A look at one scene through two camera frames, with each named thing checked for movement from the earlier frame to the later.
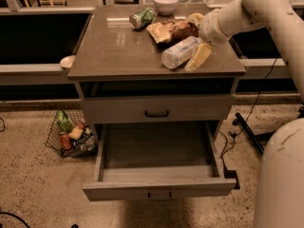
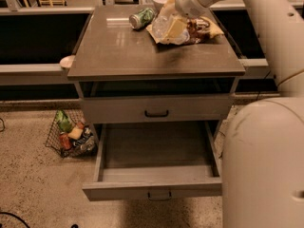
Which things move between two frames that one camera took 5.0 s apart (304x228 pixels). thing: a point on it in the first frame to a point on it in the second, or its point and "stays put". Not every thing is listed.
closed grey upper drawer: x=167 y=109 stays put
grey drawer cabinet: x=159 y=92 stays put
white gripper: x=210 y=27 to x=187 y=3
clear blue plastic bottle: x=180 y=52 to x=160 y=27
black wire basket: x=71 y=135 stays put
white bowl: x=165 y=3 stays put
